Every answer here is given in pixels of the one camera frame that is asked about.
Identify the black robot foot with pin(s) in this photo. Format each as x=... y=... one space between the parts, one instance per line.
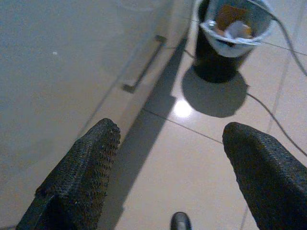
x=181 y=221

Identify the crumpled white paper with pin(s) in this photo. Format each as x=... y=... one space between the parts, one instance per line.
x=233 y=28

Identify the black trash bin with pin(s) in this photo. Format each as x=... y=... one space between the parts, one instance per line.
x=213 y=62

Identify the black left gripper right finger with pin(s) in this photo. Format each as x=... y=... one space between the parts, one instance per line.
x=268 y=179

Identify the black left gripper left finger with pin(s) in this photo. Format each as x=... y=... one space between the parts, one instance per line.
x=79 y=172

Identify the brown cardboard scrap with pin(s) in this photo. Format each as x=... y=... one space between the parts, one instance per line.
x=227 y=14

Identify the white bin liner bag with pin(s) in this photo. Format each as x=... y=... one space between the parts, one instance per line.
x=261 y=25

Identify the white cabinet front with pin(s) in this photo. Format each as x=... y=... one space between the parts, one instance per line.
x=48 y=72

